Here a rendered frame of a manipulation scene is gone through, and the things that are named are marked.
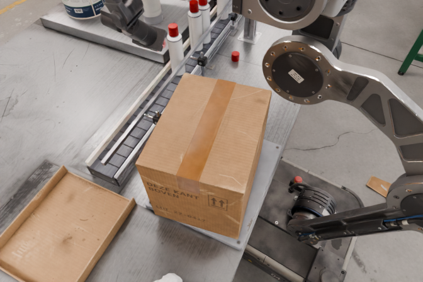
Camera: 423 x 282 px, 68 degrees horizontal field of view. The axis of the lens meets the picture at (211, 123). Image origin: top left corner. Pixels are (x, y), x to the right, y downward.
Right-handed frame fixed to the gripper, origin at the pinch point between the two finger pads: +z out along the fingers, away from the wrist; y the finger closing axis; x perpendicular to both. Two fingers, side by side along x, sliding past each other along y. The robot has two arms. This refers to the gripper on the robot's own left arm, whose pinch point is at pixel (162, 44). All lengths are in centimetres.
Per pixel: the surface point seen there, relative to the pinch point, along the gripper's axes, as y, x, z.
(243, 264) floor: -46, 86, 65
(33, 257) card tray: 1, 66, -28
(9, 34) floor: 222, 17, 125
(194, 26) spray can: -1.3, -11.8, 16.8
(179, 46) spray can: -3.2, -1.7, 6.5
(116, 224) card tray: -15, 52, -20
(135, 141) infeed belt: -4.4, 32.3, -5.1
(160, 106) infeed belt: -3.8, 20.1, 5.3
